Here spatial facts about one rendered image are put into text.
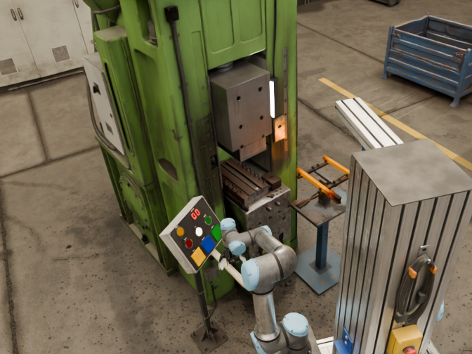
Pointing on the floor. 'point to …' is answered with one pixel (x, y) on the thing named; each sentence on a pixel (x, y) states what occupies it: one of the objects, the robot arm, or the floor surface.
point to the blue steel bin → (432, 55)
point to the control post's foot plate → (207, 345)
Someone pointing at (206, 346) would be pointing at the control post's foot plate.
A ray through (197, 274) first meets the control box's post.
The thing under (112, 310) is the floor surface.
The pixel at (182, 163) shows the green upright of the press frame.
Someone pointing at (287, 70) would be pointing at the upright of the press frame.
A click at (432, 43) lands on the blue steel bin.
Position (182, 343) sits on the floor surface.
